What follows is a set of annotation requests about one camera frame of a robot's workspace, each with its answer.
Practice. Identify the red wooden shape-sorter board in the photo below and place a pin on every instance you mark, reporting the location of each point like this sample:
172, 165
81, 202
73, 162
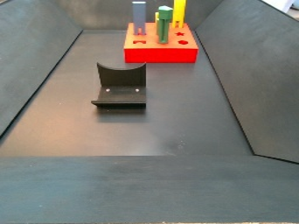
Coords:
143, 49

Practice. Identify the black curved plastic holder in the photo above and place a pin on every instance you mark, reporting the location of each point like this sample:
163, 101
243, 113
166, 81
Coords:
121, 86

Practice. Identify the green upright block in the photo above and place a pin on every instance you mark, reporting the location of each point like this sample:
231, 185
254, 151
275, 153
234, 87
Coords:
164, 18

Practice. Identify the blue-grey upright block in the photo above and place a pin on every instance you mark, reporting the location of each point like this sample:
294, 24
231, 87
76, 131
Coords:
139, 17

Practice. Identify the yellow upright block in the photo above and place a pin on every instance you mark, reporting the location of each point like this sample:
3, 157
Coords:
178, 13

